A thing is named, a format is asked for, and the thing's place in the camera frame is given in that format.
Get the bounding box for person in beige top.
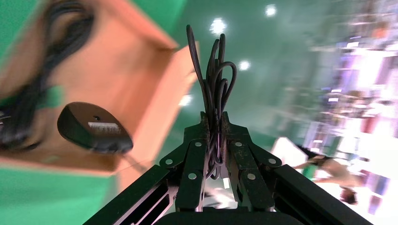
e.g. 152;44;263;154
292;155;371;206

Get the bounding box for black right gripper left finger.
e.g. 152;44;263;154
82;112;209;225

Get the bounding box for black mouse cable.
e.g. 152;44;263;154
186;24;238;181

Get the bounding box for black power cord with plug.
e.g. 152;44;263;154
0;0;95;151

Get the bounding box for black computer mouse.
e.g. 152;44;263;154
57;102;134;154

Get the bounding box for open brown cardboard box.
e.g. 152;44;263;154
0;0;199;193

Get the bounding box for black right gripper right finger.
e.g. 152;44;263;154
221;112;374;225

